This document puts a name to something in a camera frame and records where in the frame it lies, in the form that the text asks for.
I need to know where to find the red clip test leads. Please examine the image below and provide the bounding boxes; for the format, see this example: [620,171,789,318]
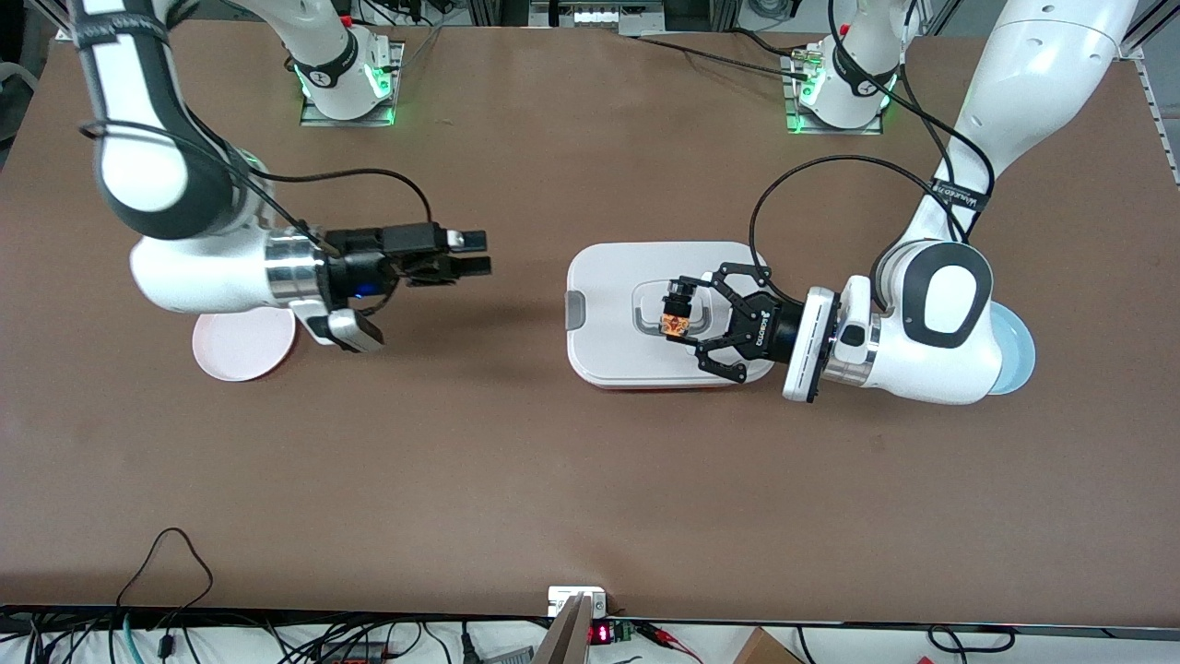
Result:
[636,622,703,664]

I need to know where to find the silver metal device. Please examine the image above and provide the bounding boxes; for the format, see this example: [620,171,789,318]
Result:
[530,0,665,29]

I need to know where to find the light blue round plate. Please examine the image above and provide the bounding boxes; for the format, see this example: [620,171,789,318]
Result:
[986,304,1037,397]

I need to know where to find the perforated metal rail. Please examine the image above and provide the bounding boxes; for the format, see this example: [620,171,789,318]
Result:
[1138,60,1180,176]

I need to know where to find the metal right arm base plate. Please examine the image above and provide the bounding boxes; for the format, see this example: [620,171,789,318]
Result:
[300,41,405,127]

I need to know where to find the black coiled cable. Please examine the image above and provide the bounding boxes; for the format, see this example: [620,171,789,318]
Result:
[926,624,1017,655]

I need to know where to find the grey metal bar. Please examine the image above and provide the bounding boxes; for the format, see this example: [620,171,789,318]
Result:
[533,595,595,664]

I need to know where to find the aluminium frame profile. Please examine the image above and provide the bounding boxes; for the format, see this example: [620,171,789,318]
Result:
[1129,0,1180,47]

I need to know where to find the thin black looped cable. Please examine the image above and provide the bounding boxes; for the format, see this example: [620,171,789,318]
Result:
[115,528,215,611]

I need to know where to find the brown cardboard box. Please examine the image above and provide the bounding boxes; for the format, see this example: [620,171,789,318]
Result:
[733,627,805,664]

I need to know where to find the orange black switch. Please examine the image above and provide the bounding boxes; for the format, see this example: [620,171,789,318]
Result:
[660,281,695,338]

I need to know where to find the white lidded lunch box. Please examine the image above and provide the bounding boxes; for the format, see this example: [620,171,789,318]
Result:
[564,242,780,392]

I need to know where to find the long black table cable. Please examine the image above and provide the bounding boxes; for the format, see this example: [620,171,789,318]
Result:
[634,35,812,77]

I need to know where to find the pink round plate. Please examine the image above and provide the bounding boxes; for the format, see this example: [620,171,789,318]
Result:
[192,309,298,383]

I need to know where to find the white metal mount block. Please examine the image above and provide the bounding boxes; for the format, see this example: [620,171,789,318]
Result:
[548,587,608,617]

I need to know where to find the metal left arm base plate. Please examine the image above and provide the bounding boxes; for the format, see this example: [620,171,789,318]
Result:
[784,51,884,136]

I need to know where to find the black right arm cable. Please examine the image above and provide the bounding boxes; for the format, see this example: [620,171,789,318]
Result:
[78,115,434,255]

